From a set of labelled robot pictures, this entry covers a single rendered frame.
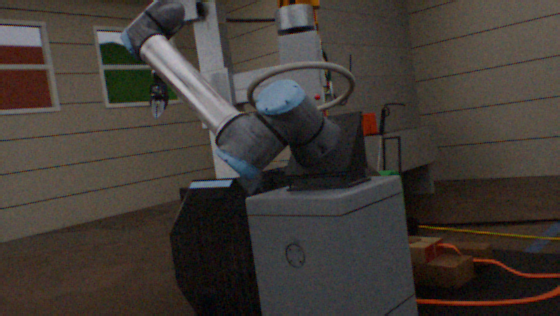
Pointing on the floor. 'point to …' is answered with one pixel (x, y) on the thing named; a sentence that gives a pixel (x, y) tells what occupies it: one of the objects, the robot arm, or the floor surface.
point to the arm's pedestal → (333, 251)
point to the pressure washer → (401, 182)
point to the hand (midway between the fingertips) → (157, 116)
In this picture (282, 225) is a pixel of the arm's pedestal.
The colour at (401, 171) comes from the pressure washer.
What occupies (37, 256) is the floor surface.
